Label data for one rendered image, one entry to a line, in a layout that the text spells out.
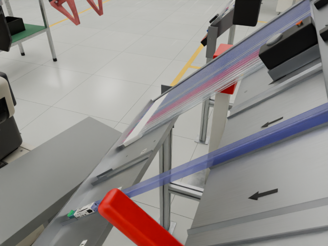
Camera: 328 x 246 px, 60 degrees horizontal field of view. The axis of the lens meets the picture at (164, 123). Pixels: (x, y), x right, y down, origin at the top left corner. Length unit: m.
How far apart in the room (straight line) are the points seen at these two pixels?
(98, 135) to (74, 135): 0.08
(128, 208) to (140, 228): 0.01
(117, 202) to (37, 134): 1.99
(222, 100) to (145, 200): 0.67
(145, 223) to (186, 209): 1.36
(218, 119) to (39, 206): 0.84
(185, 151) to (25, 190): 1.15
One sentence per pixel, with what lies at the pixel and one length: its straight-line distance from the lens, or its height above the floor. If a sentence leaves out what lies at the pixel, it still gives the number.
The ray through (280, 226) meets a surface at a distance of 0.23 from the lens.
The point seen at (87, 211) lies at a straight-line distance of 0.54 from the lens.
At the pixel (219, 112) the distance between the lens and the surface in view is 1.31.
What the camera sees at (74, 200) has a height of 0.73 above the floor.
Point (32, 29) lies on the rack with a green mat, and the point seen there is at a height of 0.35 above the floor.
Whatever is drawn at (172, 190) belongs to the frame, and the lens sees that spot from 1.20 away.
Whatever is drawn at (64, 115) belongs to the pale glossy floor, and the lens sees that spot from 2.27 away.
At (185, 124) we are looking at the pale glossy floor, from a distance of 2.05.
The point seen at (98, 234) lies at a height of 0.84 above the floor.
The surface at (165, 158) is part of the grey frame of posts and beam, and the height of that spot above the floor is 0.47.
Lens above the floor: 1.21
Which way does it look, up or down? 36 degrees down
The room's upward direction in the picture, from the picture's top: straight up
